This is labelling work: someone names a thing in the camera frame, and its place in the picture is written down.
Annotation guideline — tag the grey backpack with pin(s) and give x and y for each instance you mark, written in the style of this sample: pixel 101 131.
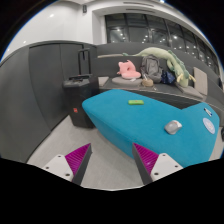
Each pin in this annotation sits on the grey backpack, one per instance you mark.
pixel 150 68

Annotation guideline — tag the grey sofa bench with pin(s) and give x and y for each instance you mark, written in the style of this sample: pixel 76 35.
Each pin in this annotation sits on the grey sofa bench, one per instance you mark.
pixel 167 93

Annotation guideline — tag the pink plush toy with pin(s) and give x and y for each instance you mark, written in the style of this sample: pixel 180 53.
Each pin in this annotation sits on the pink plush toy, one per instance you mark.
pixel 127 70

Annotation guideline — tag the grey square pillow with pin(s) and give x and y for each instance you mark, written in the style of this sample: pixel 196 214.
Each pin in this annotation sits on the grey square pillow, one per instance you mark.
pixel 201 84

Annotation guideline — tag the teal upholstered bench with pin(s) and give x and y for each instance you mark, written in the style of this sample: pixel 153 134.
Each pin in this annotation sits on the teal upholstered bench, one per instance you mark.
pixel 123 124

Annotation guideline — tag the green dragon plush toy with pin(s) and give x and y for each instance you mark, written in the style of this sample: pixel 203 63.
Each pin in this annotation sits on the green dragon plush toy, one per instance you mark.
pixel 173 62

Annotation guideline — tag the dark blue bag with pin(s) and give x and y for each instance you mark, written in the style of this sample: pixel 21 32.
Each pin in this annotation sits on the dark blue bag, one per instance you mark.
pixel 167 77

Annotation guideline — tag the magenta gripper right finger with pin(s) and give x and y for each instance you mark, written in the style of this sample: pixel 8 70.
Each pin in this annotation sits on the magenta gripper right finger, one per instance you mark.
pixel 153 166

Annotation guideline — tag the green rectangular box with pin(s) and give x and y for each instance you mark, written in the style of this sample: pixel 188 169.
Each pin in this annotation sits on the green rectangular box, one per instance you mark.
pixel 136 102

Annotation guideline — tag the white round sticker disc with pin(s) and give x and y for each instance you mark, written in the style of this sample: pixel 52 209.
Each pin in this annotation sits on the white round sticker disc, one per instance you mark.
pixel 209 125

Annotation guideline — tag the black rolling suitcase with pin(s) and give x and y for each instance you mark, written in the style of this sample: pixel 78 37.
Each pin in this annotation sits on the black rolling suitcase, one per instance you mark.
pixel 76 90

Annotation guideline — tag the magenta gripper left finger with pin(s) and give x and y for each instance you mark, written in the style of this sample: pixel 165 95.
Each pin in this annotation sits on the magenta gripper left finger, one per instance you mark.
pixel 72 166

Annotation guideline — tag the grey round cushion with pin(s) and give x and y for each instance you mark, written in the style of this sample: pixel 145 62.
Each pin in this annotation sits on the grey round cushion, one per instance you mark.
pixel 122 81

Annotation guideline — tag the grey computer mouse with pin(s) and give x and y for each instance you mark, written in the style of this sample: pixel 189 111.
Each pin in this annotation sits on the grey computer mouse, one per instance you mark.
pixel 173 127

